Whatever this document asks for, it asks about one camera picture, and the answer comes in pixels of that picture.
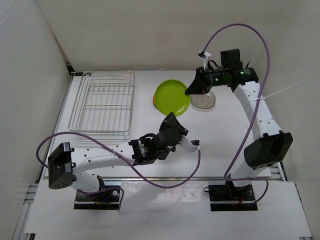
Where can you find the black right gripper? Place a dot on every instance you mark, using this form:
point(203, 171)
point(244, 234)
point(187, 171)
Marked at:
point(199, 85)

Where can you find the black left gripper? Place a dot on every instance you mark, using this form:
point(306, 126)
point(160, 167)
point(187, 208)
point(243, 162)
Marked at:
point(171, 120)

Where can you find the clear ribbed glass plate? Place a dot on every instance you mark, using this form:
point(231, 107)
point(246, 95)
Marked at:
point(203, 100)

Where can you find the clear bumpy glass plate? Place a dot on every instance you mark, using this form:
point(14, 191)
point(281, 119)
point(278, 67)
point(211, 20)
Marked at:
point(203, 109)

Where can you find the green plate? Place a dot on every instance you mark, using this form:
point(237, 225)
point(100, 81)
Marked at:
point(170, 97)

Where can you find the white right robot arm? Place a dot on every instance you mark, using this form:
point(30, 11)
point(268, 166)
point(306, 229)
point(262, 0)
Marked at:
point(270, 144)

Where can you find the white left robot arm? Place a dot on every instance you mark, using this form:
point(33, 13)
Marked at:
point(69, 166)

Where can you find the white zip tie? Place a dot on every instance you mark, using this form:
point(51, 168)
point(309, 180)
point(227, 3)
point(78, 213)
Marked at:
point(280, 91)

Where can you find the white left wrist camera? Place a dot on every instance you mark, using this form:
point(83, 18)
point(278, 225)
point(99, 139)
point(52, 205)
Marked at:
point(189, 146)

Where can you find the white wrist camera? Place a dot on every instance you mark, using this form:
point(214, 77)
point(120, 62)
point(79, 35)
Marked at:
point(189, 146)
point(205, 57)

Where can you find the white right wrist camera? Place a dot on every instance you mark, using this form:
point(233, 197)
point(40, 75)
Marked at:
point(205, 57)

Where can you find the metal wire dish rack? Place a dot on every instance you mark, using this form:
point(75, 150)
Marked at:
point(103, 105)

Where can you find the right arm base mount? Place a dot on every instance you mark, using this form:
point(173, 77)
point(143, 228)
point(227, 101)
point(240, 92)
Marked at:
point(227, 198)

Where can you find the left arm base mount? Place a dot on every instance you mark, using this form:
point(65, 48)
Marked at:
point(110, 199)

